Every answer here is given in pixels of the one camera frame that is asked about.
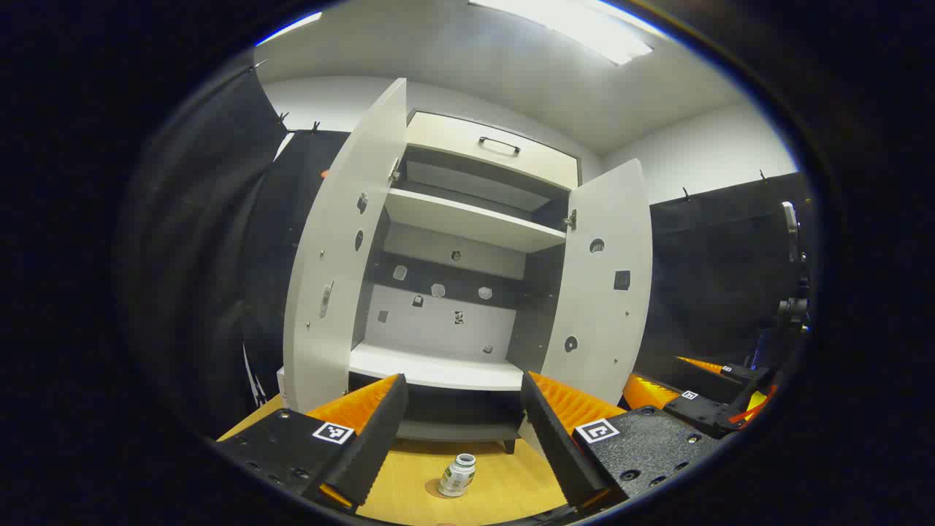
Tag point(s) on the white cabinet left door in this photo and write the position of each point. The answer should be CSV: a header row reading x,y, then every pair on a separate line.
x,y
329,241

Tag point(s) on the white cabinet drawer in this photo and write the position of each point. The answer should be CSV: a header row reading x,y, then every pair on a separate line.
x,y
453,142

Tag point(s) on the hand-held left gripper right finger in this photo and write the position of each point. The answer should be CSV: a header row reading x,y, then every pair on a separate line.
x,y
555,446

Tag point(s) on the black backdrop cloth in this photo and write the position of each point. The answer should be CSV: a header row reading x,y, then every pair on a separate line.
x,y
212,256

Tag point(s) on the white cabinet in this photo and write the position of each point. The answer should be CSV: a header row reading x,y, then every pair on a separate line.
x,y
438,321

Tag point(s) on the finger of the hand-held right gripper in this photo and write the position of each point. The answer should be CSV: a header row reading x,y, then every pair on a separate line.
x,y
741,376
701,413

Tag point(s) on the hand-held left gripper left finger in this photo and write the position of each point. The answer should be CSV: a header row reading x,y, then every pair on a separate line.
x,y
372,446

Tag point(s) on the white cabinet door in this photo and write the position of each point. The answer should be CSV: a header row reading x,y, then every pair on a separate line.
x,y
599,307
329,241

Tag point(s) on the white cabinet shelf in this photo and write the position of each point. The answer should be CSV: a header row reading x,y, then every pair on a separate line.
x,y
467,219

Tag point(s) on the white cabinet right door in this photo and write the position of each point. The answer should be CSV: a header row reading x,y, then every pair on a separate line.
x,y
599,307

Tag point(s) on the white bottle with green label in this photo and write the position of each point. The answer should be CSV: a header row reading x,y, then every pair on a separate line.
x,y
458,478

